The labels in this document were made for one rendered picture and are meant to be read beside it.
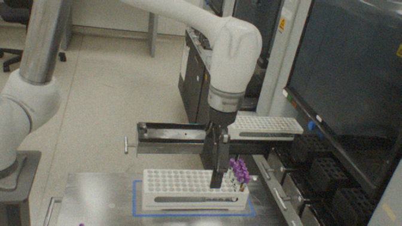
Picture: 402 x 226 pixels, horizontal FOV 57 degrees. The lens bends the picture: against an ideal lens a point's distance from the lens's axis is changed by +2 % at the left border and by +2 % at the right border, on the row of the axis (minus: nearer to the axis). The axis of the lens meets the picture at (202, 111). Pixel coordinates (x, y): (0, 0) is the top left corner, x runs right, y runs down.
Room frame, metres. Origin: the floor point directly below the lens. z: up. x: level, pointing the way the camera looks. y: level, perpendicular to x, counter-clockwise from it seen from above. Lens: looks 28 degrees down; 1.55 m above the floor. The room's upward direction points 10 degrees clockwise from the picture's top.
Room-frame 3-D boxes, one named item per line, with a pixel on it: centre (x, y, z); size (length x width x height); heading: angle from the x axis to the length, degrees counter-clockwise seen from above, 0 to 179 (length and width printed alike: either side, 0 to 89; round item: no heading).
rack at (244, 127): (1.28, -0.25, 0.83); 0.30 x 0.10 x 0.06; 106
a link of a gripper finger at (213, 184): (0.77, -0.07, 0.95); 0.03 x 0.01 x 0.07; 104
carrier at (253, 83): (1.69, -0.23, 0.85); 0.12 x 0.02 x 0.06; 17
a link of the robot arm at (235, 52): (0.85, -0.05, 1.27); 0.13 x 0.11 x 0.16; 171
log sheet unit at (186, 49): (2.96, 0.24, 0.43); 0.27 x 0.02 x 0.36; 16
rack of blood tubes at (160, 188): (0.82, -0.02, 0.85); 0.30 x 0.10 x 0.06; 104
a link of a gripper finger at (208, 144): (0.90, -0.03, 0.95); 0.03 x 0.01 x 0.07; 104
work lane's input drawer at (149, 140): (1.23, -0.08, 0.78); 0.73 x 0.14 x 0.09; 106
